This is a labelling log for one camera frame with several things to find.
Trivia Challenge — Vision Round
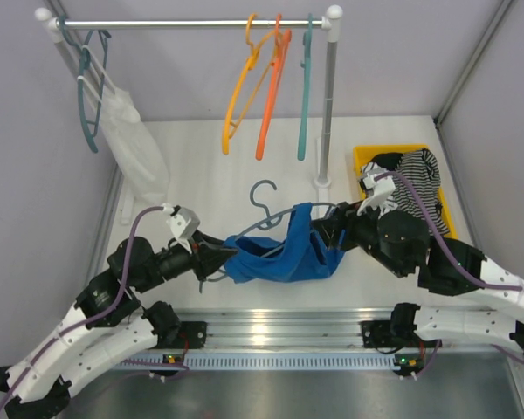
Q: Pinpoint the teal hanger right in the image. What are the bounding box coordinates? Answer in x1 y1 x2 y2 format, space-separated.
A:
297 13 314 161

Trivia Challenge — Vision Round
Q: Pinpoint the purple cable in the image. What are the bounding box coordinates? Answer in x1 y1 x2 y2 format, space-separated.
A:
0 204 189 419
373 170 524 372

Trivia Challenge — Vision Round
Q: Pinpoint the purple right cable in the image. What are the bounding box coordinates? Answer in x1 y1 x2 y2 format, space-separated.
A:
373 170 524 372

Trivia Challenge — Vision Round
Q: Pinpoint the corner metal profile right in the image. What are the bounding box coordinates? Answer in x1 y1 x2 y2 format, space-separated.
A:
433 0 516 129

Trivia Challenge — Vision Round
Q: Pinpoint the orange hanger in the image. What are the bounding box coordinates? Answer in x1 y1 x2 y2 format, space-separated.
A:
255 14 292 161

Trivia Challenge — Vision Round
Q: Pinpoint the blue tank top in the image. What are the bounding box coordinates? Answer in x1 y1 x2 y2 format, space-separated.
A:
224 203 344 284

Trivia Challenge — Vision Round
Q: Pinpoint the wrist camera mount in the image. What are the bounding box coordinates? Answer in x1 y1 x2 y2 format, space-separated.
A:
357 168 398 216
162 203 200 254

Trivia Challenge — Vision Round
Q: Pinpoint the silver clothes rack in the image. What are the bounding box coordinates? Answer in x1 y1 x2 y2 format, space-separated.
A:
34 5 343 198

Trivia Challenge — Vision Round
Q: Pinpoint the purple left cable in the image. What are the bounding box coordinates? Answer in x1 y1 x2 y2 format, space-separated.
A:
0 204 189 419

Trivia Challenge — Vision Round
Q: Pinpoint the black garment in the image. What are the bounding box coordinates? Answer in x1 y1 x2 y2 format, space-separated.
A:
370 152 403 171

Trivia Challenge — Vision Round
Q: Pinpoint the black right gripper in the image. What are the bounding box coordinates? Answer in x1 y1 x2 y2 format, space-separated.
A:
312 194 408 278

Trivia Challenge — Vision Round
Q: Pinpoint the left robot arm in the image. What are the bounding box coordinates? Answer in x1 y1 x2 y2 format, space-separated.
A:
0 233 237 418

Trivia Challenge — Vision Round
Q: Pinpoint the yellow plastic bin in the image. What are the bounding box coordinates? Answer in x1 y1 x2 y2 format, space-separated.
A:
353 143 459 239

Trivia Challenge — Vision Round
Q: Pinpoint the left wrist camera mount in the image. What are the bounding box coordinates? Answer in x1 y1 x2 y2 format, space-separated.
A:
162 203 200 254

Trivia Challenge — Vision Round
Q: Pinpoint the yellow hanger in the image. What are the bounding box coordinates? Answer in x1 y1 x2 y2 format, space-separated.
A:
220 12 285 155

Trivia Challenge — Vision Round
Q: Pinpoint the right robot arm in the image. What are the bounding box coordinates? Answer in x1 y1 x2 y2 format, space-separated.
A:
312 203 524 356

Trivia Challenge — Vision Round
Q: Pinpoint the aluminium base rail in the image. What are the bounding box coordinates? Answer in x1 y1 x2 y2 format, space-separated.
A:
114 304 524 374

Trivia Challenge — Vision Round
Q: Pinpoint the corner metal profile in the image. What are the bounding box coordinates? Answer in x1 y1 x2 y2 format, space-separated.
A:
433 0 516 129
40 1 122 295

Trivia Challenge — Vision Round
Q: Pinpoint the dark blue-grey hanger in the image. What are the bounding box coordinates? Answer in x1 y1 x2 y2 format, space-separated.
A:
197 180 341 293

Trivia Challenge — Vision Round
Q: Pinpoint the white garment on hanger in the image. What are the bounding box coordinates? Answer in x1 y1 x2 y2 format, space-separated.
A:
100 72 170 205

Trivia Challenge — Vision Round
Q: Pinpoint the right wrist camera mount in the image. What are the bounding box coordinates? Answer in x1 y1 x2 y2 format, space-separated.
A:
357 168 398 216

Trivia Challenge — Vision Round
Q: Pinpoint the corner metal profile left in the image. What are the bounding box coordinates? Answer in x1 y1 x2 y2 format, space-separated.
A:
40 1 122 295

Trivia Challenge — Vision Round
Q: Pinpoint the teal hanger with garment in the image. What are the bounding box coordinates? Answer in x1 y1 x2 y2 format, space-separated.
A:
58 15 111 154

